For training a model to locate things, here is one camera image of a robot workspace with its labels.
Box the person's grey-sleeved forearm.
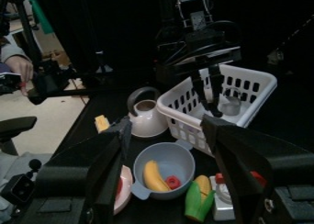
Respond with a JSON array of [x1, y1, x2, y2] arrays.
[[0, 42, 32, 64]]

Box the cream pan dark handle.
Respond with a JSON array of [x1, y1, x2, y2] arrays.
[[112, 164, 135, 217]]

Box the black chair armrest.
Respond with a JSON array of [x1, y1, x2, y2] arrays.
[[0, 116, 37, 157]]

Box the yellow toy banana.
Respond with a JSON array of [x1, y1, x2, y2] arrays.
[[141, 160, 172, 193]]

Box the toy corn green husk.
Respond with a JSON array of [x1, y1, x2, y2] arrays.
[[184, 174, 216, 224]]

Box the person's bare hand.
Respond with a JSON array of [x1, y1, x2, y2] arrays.
[[3, 54, 36, 97]]

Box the green board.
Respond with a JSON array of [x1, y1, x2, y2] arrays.
[[27, 0, 55, 36]]

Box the small yellow toy food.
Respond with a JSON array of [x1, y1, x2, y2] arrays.
[[93, 114, 112, 134]]

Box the white toy appliance red knobs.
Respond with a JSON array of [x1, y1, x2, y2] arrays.
[[208, 170, 267, 222]]

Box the white plastic laundry basket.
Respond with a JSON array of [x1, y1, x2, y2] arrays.
[[156, 63, 278, 157]]

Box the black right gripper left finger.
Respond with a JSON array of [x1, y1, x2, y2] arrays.
[[80, 116, 132, 224]]

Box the black camera with microphone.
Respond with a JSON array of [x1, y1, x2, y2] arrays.
[[0, 158, 43, 207]]

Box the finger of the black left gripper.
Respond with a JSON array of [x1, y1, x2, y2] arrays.
[[188, 66, 211, 112], [207, 63, 226, 118]]

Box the clear plastic cup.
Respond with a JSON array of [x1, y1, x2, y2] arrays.
[[219, 87, 244, 117]]

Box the grey pan at left edge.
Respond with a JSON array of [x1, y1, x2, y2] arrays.
[[125, 86, 171, 139]]

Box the small red toy piece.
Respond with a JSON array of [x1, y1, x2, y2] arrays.
[[164, 174, 183, 191]]

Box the black frame post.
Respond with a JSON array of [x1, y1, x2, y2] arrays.
[[11, 0, 45, 70]]

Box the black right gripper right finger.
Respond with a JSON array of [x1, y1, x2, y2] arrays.
[[200, 114, 284, 224]]

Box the blue-grey toy pot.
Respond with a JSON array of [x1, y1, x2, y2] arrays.
[[129, 139, 198, 201]]

